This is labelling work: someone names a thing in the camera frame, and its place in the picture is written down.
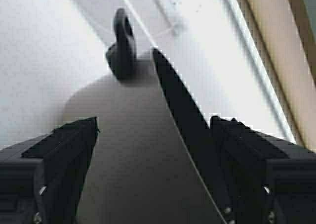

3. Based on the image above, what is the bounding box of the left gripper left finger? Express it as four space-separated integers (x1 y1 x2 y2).
0 117 99 224

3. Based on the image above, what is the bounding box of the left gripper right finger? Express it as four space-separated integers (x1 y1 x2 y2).
210 116 316 224

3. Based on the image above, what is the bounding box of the large grey cooking pot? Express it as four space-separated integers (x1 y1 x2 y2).
63 8 225 224

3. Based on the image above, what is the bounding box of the upper left cabinet door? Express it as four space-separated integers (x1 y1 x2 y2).
237 0 316 151

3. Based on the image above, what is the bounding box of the white wall outlet plate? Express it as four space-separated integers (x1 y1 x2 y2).
155 0 208 36

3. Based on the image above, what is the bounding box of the white power cable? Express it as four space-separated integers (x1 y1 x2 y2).
115 0 178 43

